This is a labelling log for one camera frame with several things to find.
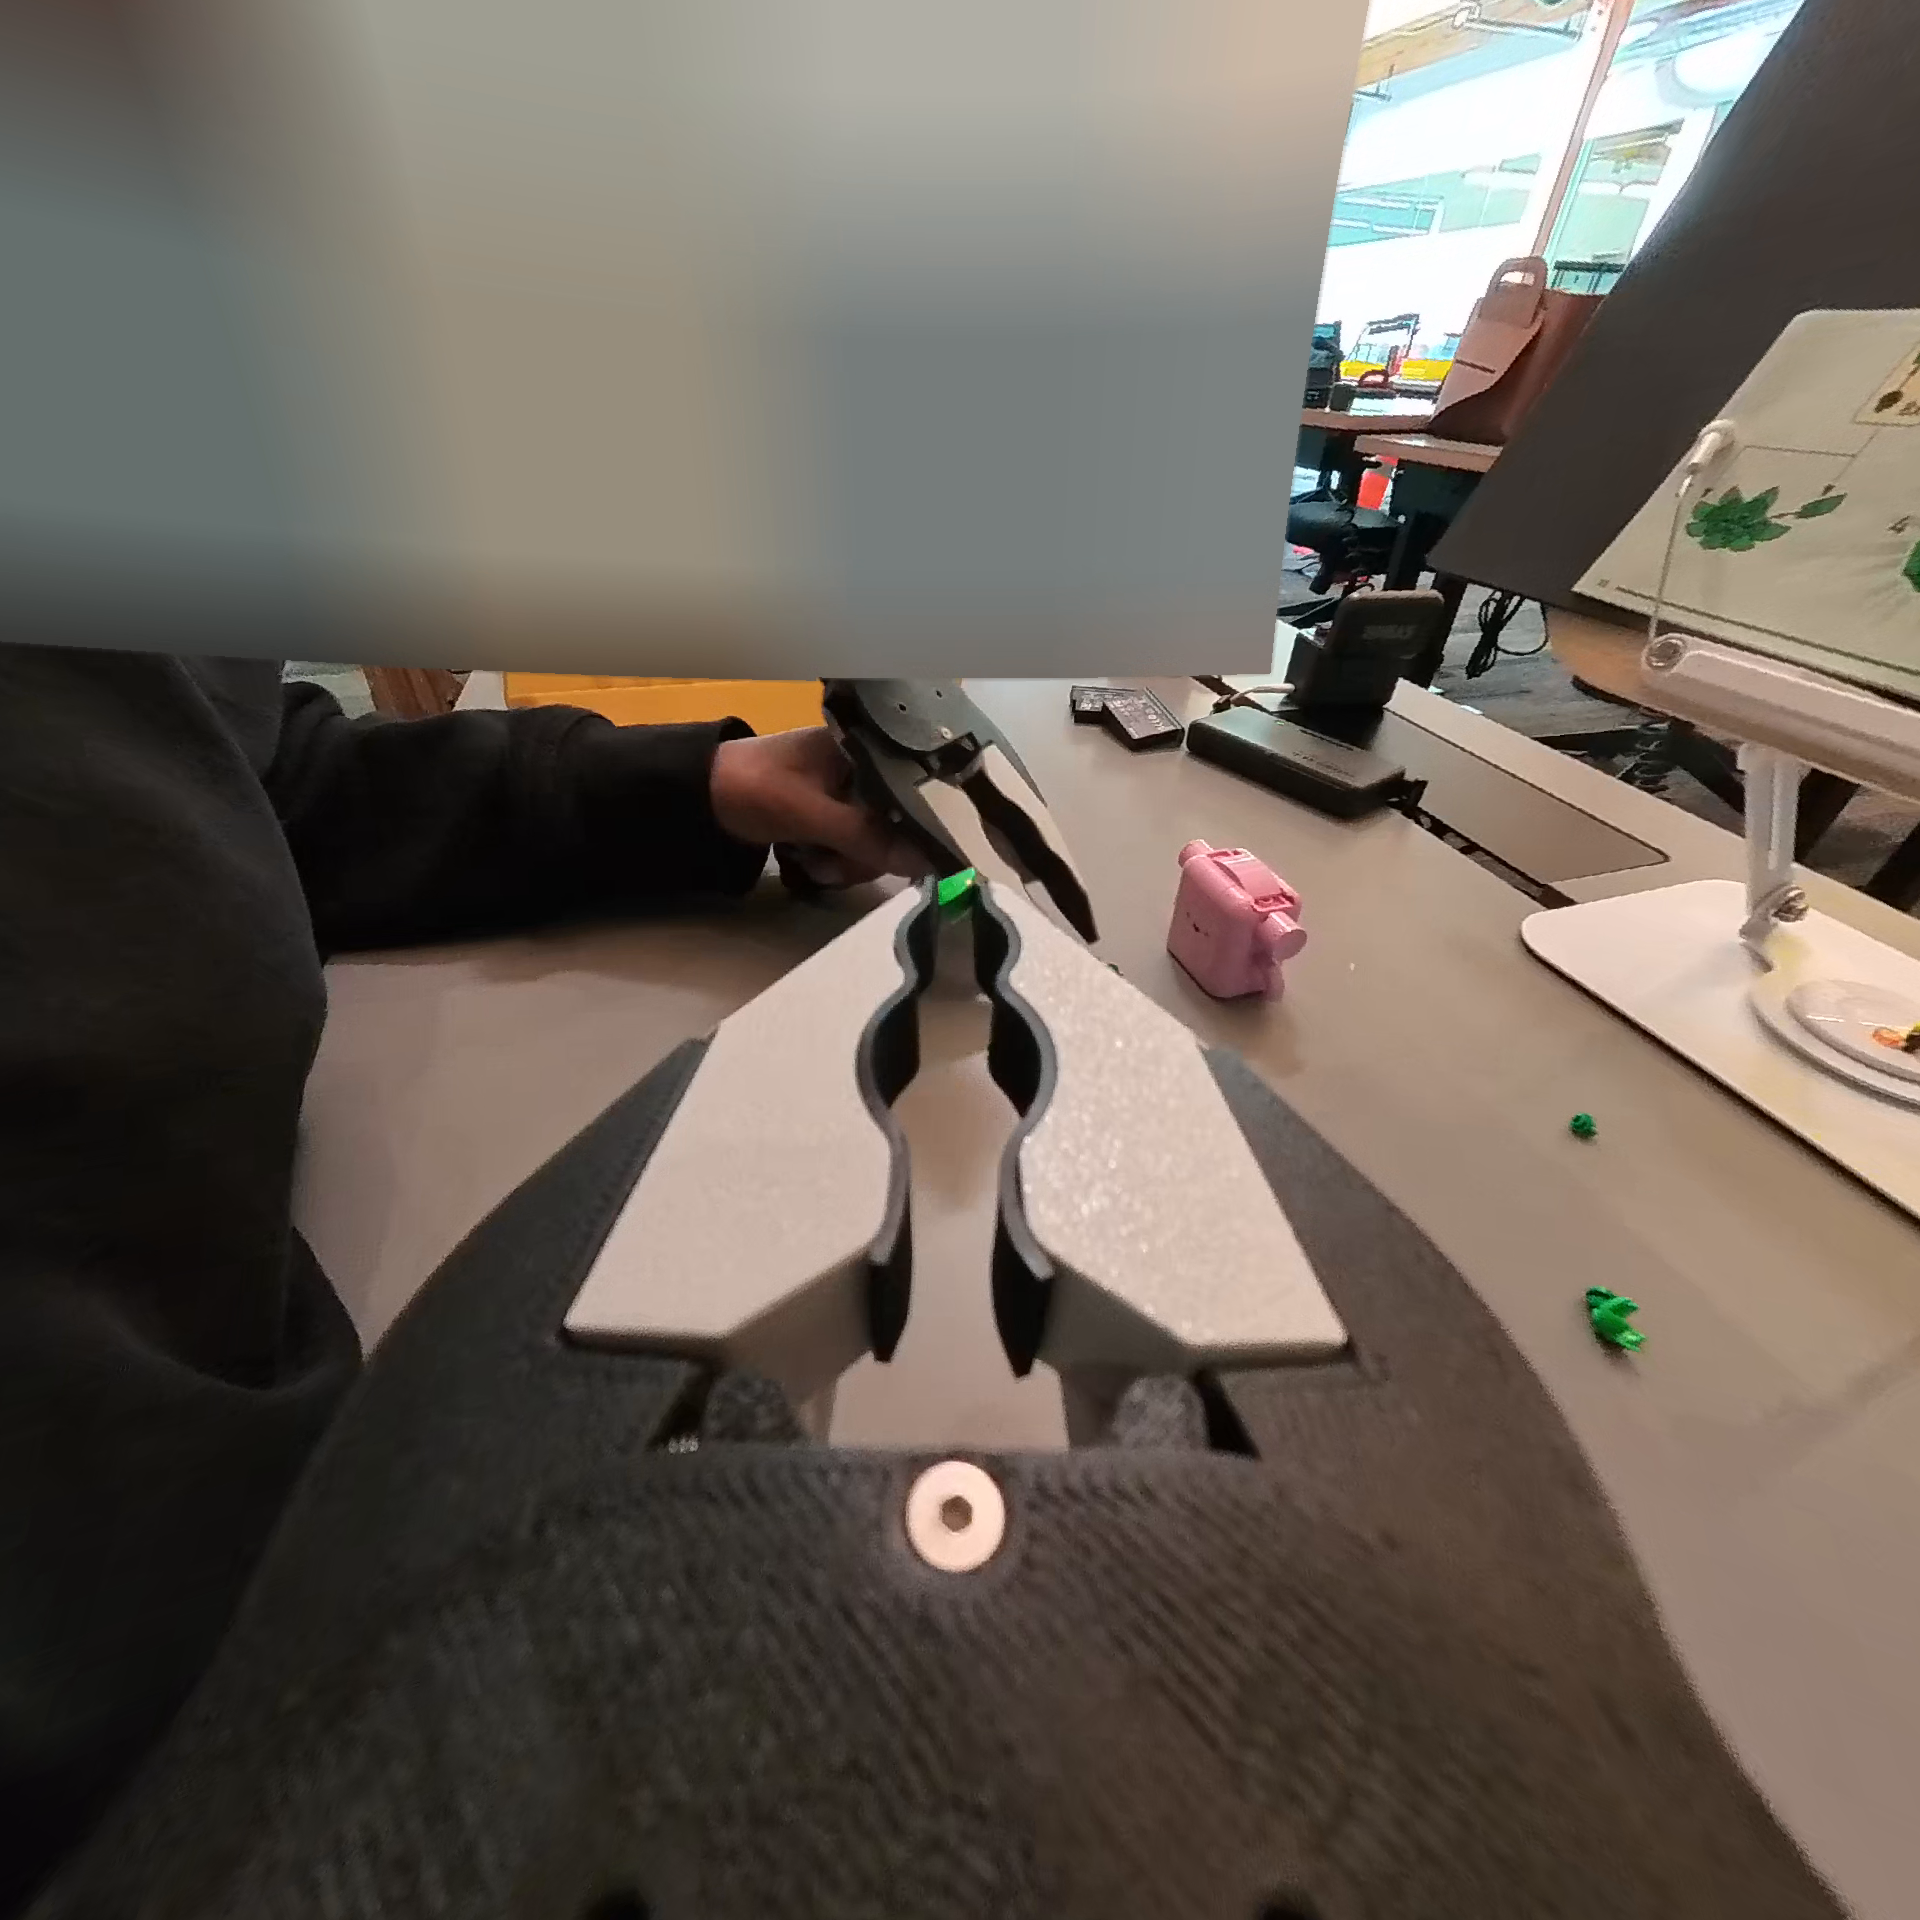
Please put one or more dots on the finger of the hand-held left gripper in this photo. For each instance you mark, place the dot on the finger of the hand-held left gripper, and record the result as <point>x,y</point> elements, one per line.
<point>1043,825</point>
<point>943,825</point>

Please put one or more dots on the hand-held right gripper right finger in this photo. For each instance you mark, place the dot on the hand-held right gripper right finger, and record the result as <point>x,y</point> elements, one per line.
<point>1172,1200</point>

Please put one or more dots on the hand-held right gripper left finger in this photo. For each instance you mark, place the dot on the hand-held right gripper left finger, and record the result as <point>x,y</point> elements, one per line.
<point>735,1200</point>

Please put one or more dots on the bright green toy piece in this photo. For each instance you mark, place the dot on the bright green toy piece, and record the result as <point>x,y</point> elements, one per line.
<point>955,886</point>

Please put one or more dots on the person's left forearm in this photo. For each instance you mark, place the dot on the person's left forearm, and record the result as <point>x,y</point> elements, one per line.
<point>525,809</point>

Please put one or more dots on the person's left hand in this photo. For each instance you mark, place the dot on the person's left hand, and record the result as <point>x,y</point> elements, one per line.
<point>781,796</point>

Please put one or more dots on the small black card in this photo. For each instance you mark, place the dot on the small black card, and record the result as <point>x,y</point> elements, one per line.
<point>1143,720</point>
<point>1093,701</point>

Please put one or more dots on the yellow plastic bin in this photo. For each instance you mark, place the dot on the yellow plastic bin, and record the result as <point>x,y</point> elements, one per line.
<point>661,701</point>

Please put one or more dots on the flat black power bank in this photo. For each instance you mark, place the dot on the flat black power bank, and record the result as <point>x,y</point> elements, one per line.
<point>1291,762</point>

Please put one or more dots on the black charger block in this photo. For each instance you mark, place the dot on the black charger block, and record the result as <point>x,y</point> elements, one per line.
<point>1373,644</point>

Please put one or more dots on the green toy leaf piece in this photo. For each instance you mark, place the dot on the green toy leaf piece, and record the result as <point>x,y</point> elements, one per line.
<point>1612,1320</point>

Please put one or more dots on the white book stand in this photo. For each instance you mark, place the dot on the white book stand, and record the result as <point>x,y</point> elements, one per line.
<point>1651,960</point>

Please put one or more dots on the background wooden desk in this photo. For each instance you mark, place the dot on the background wooden desk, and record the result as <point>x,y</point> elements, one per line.
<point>1425,445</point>

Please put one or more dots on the brown paper bag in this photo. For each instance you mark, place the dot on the brown paper bag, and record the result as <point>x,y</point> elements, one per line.
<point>1516,376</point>

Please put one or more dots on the plant instruction booklet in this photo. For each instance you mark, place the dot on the plant instruction booklet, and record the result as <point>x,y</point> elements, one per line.
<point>1799,450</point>

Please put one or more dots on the pink toy camera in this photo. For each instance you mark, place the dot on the pink toy camera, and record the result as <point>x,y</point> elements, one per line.
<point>1223,930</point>

